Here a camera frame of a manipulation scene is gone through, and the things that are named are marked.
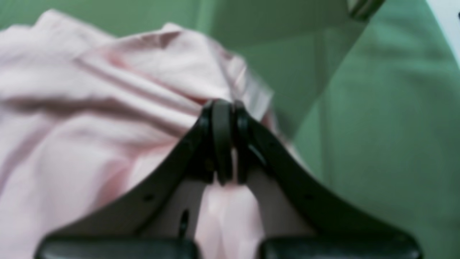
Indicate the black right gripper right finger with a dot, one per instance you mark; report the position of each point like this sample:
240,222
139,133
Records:
292,202

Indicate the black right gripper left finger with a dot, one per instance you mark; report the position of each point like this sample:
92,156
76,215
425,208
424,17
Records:
168,201

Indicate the pink t-shirt black print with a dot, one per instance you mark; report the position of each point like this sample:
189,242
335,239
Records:
85,116

